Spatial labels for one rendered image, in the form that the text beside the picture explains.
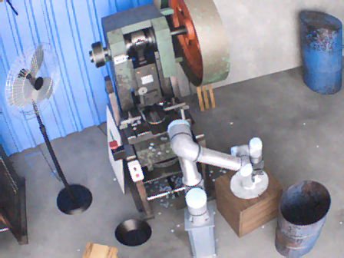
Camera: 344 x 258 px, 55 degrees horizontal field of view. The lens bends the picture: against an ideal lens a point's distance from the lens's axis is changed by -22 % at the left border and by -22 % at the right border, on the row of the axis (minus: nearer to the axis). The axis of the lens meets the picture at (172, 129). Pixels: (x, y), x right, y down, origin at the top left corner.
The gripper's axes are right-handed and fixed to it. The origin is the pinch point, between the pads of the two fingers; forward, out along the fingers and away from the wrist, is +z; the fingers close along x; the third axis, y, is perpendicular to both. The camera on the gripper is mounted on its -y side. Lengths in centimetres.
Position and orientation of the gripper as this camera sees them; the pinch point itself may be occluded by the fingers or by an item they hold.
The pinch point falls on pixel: (252, 182)
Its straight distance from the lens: 262.3
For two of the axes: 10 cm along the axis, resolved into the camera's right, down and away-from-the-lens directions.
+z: 1.6, 7.7, 6.1
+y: 9.9, -1.4, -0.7
